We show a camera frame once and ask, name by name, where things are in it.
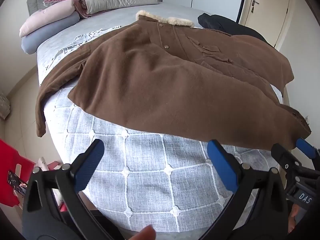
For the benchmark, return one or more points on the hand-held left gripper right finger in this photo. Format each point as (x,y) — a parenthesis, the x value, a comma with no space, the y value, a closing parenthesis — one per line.
(222,167)

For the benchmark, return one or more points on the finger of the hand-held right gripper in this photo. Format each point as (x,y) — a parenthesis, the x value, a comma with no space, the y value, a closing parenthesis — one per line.
(281,155)
(305,148)

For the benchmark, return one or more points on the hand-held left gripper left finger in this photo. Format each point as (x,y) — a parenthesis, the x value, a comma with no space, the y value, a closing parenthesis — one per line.
(87,167)

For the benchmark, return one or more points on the brown coat with fur collar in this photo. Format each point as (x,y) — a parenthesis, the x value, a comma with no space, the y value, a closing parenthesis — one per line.
(150,80)

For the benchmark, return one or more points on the person's right hand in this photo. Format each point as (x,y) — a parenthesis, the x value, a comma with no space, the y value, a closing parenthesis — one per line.
(295,217)

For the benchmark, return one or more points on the person's left hand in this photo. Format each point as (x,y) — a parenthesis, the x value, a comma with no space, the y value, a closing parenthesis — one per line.
(142,233)

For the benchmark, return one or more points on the smartphone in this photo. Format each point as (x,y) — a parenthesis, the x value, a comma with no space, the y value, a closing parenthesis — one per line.
(16,182)

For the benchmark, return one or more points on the red plastic stool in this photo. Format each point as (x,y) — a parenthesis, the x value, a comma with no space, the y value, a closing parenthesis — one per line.
(10,160)

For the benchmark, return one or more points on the white lace cloth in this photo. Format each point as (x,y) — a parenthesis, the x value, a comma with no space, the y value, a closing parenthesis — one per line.
(3,105)

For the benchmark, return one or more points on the blue-grey pillow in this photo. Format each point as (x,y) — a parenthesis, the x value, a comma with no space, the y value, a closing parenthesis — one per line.
(47,36)

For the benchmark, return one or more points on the cream door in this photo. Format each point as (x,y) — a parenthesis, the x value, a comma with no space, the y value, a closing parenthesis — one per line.
(270,10)

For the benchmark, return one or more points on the black garment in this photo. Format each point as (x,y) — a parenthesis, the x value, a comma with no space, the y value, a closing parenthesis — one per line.
(220,23)

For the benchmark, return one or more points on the pale pink pillow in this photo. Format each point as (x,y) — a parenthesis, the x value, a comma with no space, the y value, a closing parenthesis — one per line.
(47,17)

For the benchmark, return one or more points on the bed with grey sheet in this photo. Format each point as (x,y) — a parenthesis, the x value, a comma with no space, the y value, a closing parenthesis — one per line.
(175,12)

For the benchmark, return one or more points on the grey pillow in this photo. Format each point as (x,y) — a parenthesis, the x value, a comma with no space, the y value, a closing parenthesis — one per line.
(112,0)

